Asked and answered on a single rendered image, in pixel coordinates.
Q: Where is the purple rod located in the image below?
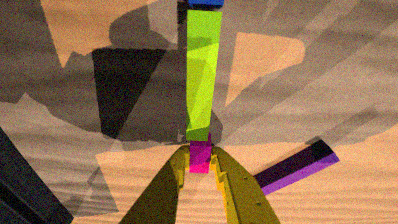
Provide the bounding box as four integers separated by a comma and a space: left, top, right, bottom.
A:
253, 139, 340, 196

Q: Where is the magenta rectangular block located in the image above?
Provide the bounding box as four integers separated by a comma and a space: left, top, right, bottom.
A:
190, 132, 212, 173

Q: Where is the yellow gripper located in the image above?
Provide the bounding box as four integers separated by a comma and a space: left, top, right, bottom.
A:
118, 145, 281, 224

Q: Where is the small blue block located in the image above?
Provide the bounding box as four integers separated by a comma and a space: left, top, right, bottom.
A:
188, 0, 224, 9

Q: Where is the lime green rod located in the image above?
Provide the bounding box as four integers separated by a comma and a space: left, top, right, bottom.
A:
186, 10, 222, 141

